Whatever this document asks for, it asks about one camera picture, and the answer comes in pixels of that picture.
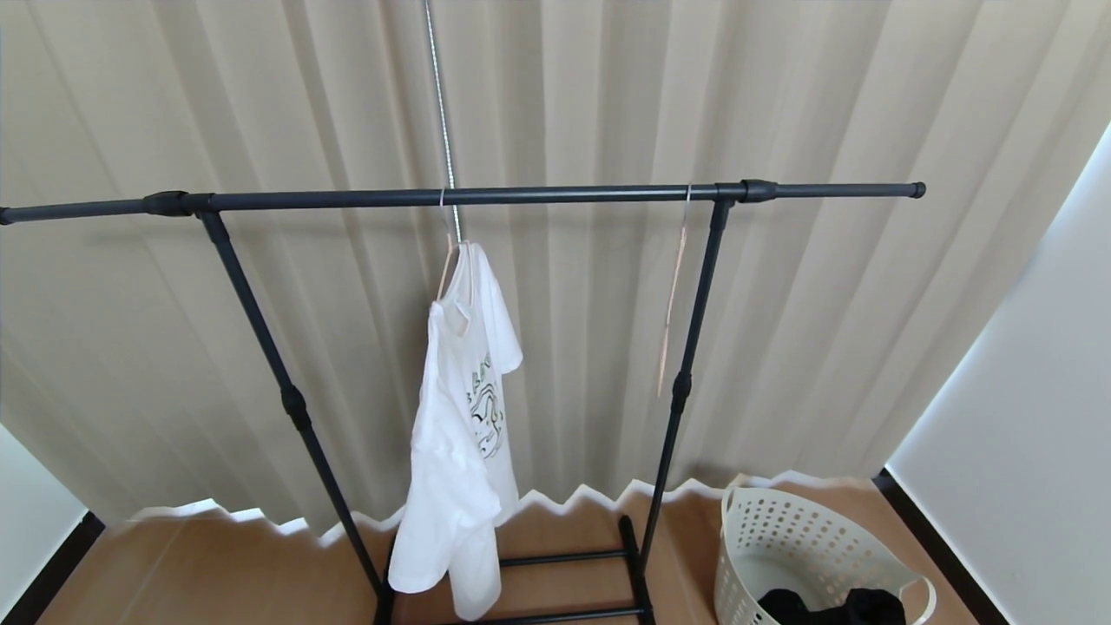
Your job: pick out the pink clothes hanger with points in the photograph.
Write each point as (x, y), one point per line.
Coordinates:
(445, 269)
(673, 295)

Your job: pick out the white printed t-shirt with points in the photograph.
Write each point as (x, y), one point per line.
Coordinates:
(451, 469)

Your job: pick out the black shorts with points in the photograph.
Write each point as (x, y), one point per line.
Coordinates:
(859, 608)

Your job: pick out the black clothes rack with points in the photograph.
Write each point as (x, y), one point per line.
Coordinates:
(521, 197)

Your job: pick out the white laundry basket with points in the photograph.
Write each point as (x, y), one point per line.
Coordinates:
(772, 547)

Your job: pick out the beige curtain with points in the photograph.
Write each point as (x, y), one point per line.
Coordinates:
(781, 304)

